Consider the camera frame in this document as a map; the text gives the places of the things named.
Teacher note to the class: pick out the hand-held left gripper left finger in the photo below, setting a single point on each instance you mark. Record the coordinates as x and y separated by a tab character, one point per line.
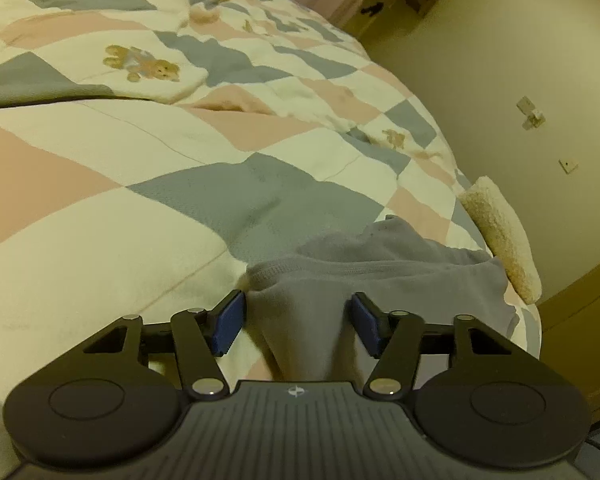
228	322

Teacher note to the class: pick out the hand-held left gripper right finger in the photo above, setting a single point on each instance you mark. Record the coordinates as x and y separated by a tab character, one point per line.
366	322

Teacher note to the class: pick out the grey pants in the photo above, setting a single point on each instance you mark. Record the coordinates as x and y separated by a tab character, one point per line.
325	300

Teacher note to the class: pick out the cream fluffy towel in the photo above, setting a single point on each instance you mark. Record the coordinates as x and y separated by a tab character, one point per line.
502	235

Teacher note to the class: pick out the patchwork teddy bear blanket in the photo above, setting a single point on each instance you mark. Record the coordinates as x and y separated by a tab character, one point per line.
145	170

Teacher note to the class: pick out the wooden cabinet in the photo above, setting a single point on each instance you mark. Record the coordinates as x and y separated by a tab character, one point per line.
380	5

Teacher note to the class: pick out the small white wall bracket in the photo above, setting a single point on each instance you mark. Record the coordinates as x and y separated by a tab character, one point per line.
568	165

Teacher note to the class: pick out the white wall hook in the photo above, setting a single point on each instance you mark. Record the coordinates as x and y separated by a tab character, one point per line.
530	112

